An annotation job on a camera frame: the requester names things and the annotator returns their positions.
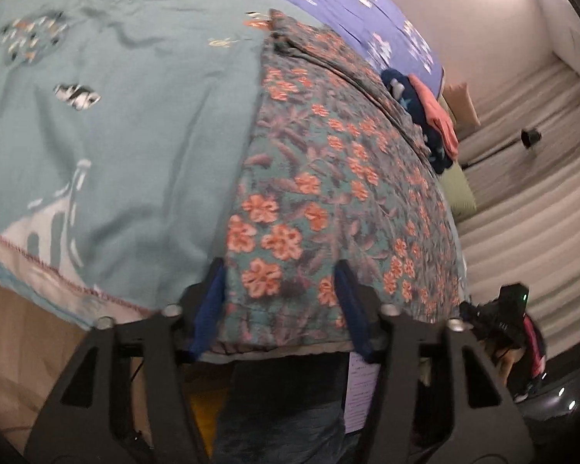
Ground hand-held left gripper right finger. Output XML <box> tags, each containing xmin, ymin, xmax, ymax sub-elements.
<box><xmin>333</xmin><ymin>260</ymin><xmax>535</xmax><ymax>464</ymax></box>

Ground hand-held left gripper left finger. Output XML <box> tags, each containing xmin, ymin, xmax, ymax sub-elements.
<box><xmin>24</xmin><ymin>258</ymin><xmax>228</xmax><ymax>464</ymax></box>

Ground floral teal shirt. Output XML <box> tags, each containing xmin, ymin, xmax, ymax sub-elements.
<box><xmin>208</xmin><ymin>9</ymin><xmax>467</xmax><ymax>353</ymax></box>

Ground grey pleated curtain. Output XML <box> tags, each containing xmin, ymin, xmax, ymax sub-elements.
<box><xmin>454</xmin><ymin>53</ymin><xmax>580</xmax><ymax>363</ymax></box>

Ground white paper label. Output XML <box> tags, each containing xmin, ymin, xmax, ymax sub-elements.
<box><xmin>344</xmin><ymin>350</ymin><xmax>382</xmax><ymax>435</ymax></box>

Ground green pillow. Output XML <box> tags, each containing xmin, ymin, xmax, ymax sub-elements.
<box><xmin>437</xmin><ymin>159</ymin><xmax>477</xmax><ymax>223</ymax></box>

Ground person's blue jeans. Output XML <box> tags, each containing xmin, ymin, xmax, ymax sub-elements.
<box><xmin>213</xmin><ymin>403</ymin><xmax>363</xmax><ymax>464</ymax></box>

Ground teal printed blanket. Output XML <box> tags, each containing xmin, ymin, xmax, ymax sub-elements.
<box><xmin>0</xmin><ymin>0</ymin><xmax>469</xmax><ymax>329</ymax></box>

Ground black floor lamp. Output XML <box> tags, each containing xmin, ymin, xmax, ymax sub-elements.
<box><xmin>464</xmin><ymin>126</ymin><xmax>543</xmax><ymax>167</ymax></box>

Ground folded navy garment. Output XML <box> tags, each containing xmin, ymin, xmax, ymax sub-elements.
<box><xmin>381</xmin><ymin>68</ymin><xmax>454</xmax><ymax>175</ymax></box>

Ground folded coral garment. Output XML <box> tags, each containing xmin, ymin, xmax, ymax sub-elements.
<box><xmin>408</xmin><ymin>74</ymin><xmax>460</xmax><ymax>160</ymax></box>

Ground blue tree-print pillow cover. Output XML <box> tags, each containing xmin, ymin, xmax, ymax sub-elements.
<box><xmin>198</xmin><ymin>0</ymin><xmax>445</xmax><ymax>90</ymax></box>

